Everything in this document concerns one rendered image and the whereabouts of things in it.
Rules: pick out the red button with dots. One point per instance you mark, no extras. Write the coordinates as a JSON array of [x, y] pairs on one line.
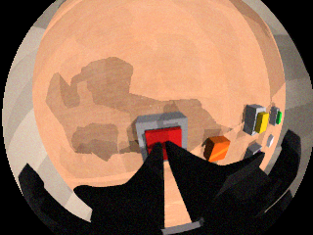
[[162, 127]]

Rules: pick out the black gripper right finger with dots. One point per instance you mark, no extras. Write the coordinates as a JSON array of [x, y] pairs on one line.
[[201, 182]]

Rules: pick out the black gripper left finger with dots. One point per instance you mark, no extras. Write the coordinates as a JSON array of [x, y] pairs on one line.
[[142, 194]]

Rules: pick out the purple button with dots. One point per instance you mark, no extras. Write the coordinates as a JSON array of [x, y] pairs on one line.
[[253, 149]]

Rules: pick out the green button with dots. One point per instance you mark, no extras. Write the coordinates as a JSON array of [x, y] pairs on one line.
[[275, 116]]

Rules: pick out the orange block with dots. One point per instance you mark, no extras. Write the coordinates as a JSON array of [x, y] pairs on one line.
[[216, 148]]

